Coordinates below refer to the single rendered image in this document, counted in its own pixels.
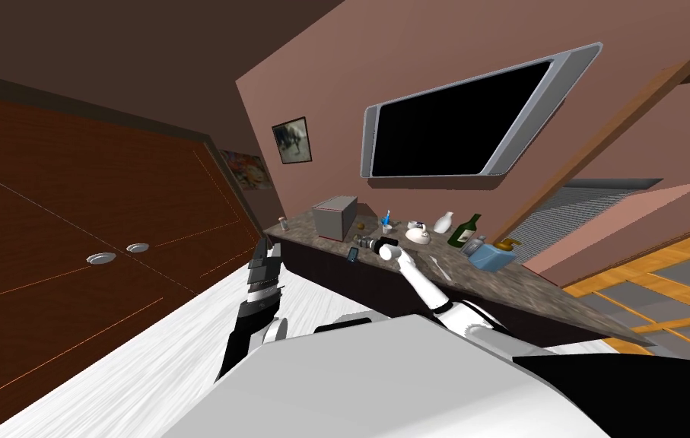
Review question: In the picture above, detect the brown cupboard door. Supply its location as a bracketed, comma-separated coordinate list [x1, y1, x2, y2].
[0, 159, 201, 438]
[0, 90, 262, 294]

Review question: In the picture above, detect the green bottle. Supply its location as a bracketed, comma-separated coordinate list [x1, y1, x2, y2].
[447, 213, 482, 248]

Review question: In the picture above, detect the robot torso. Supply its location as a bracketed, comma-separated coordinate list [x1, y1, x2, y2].
[161, 309, 615, 438]

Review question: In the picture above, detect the dark cabinet with stone top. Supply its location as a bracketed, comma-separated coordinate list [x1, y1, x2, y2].
[262, 208, 660, 353]

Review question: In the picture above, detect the white knife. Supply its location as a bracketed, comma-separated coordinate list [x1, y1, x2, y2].
[428, 255, 454, 282]

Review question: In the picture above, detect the white teapot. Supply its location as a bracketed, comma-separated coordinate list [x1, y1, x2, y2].
[404, 221, 432, 247]

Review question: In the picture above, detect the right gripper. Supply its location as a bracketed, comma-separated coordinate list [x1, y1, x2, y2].
[359, 235, 400, 253]

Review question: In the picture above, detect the grey framed television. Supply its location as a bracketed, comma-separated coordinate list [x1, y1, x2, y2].
[360, 42, 604, 181]

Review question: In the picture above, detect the colourful wall picture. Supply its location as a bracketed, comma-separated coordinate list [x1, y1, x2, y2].
[221, 150, 273, 192]

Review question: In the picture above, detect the grey window blind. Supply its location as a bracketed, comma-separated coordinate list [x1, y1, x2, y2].
[502, 178, 665, 250]

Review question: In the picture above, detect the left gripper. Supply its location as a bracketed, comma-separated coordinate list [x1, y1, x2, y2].
[246, 240, 285, 294]

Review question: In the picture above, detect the blue soap dispenser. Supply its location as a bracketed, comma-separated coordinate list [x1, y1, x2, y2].
[468, 238, 522, 273]

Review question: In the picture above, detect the grey box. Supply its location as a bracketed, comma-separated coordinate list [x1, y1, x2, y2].
[311, 195, 359, 243]

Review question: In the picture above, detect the dark framed grey picture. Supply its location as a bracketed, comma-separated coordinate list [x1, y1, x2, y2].
[271, 116, 313, 165]

